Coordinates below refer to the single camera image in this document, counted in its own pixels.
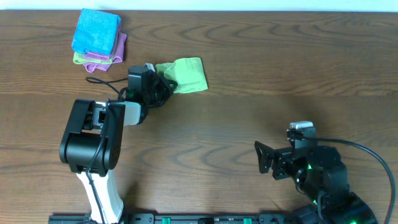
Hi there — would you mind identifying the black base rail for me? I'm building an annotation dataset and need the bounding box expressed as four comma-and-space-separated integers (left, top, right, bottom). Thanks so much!
48, 213, 301, 224

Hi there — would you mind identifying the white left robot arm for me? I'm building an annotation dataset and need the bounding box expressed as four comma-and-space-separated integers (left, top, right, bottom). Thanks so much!
49, 63, 178, 223

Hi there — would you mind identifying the green microfiber cloth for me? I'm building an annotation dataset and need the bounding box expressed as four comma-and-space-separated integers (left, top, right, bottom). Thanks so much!
155, 57, 208, 93

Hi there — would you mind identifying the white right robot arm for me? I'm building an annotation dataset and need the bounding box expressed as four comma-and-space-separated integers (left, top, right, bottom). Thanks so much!
254, 128, 377, 223

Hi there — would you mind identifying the blue folded cloth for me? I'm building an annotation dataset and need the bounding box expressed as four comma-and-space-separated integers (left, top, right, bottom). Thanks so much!
72, 9, 121, 55

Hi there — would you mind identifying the green folded cloth in stack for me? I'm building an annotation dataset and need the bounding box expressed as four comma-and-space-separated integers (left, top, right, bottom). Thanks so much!
73, 52, 114, 65

